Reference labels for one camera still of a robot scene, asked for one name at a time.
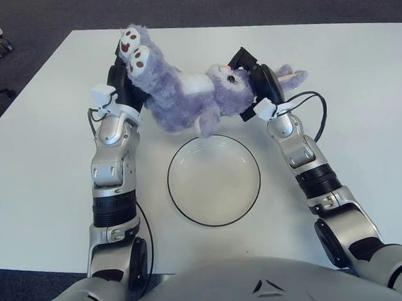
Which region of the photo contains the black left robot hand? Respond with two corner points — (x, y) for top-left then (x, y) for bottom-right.
(104, 36), (150, 115)

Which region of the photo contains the purple plush rabbit doll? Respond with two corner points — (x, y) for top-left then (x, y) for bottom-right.
(118, 12), (313, 144)

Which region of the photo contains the white plate with black rim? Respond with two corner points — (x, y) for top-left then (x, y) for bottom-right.
(164, 130), (264, 231)

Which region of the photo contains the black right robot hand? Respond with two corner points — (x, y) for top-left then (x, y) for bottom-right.
(227, 44), (287, 123)

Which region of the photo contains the grey robot torso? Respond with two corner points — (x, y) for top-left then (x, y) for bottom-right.
(112, 247), (402, 301)

